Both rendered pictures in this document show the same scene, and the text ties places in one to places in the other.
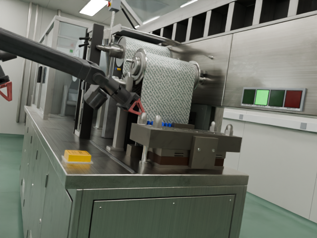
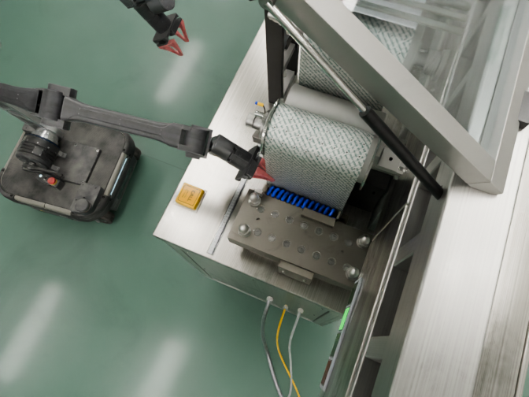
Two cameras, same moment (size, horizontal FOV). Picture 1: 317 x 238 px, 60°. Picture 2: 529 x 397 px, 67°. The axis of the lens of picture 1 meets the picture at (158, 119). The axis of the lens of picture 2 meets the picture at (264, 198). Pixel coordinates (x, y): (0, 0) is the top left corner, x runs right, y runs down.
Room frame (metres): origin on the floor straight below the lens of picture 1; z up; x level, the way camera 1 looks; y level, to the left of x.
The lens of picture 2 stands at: (0.82, -0.29, 2.13)
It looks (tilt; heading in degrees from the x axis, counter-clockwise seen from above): 70 degrees down; 57
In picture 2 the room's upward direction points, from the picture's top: 6 degrees counter-clockwise
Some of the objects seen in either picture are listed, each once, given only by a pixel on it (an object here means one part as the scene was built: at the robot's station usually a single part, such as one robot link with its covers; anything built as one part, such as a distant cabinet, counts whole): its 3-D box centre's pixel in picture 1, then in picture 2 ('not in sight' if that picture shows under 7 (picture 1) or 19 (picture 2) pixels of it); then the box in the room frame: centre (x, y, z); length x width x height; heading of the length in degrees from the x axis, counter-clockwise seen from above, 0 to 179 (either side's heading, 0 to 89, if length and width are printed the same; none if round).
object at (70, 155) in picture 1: (77, 156); (190, 196); (0.87, 0.24, 0.91); 0.07 x 0.07 x 0.02; 29
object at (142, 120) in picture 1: (143, 118); (253, 198); (1.00, 0.06, 1.05); 0.04 x 0.04 x 0.04
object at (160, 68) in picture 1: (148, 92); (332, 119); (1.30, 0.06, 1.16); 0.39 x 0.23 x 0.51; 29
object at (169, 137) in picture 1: (187, 138); (302, 239); (1.04, -0.12, 1.00); 0.40 x 0.16 x 0.06; 119
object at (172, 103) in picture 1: (166, 106); (305, 185); (1.13, -0.02, 1.11); 0.23 x 0.01 x 0.18; 119
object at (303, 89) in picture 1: (269, 97); (341, 332); (0.94, -0.36, 1.18); 0.25 x 0.01 x 0.07; 29
